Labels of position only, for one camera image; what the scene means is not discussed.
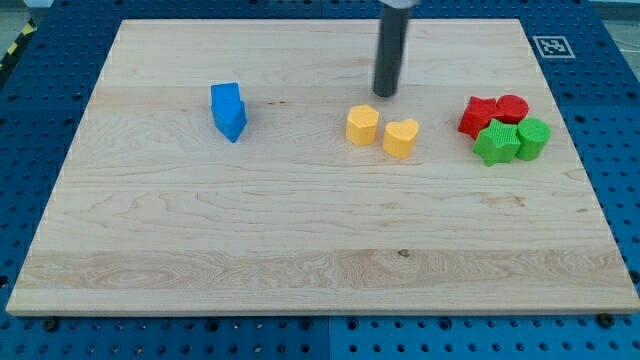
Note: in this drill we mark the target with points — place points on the yellow hexagon block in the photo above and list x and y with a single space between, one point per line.
361 125

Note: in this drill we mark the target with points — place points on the yellow heart block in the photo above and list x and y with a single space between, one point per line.
399 138

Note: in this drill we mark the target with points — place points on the blue pentagon block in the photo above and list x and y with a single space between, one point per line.
230 118

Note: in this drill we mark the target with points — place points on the blue cube block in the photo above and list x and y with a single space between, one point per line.
225 92

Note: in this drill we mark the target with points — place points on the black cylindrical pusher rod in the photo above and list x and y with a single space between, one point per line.
393 26

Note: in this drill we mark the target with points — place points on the wooden board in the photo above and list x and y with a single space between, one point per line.
156 213

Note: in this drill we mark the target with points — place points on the red star block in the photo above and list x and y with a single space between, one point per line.
478 115

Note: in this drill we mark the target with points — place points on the green star block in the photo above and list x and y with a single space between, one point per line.
497 143

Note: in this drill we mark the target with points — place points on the red cylinder block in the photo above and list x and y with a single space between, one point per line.
511 109

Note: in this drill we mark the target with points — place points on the green cylinder block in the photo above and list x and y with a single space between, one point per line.
533 134

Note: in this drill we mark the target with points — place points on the white fiducial marker tag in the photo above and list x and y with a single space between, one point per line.
553 47

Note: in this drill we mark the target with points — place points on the silver rod mount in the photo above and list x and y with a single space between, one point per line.
400 4

